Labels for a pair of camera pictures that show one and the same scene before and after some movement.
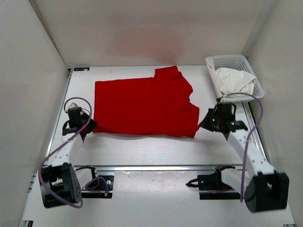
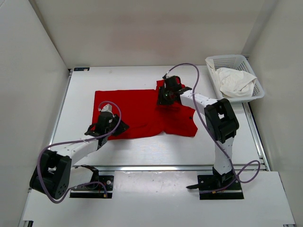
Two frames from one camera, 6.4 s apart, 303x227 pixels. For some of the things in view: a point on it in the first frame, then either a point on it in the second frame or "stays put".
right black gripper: x=204 y=124 → x=162 y=101
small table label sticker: x=81 y=69 stays put
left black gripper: x=92 y=125 → x=121 y=127
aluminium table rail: x=157 y=168 stays put
